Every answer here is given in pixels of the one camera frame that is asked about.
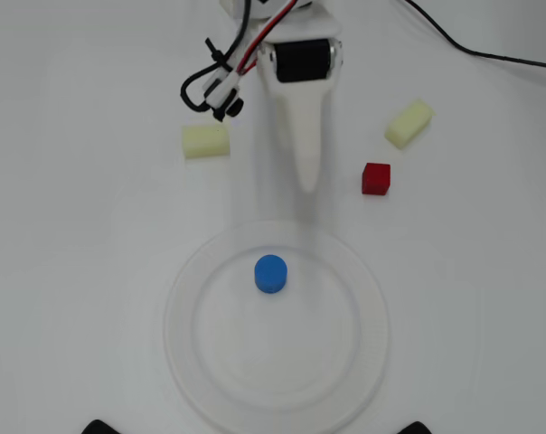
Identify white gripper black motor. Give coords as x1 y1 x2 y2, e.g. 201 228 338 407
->
256 9 345 194

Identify blue cylinder block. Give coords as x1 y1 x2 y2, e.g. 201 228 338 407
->
253 254 288 295

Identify white round plate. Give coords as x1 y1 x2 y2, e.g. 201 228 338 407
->
163 220 391 434

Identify red and white wires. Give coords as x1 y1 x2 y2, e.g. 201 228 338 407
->
236 0 301 76

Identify pale yellow foam block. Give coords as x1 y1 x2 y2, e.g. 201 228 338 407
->
181 125 231 160
383 99 437 149

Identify thin black table cable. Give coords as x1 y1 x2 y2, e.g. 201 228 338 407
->
403 0 546 71

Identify red cube block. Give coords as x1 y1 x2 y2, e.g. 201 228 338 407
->
361 162 391 197

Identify small white black wrist camera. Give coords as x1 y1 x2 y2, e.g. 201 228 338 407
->
202 67 245 122

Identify black stand foot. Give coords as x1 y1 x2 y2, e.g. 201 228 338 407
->
81 419 120 434
399 420 439 434

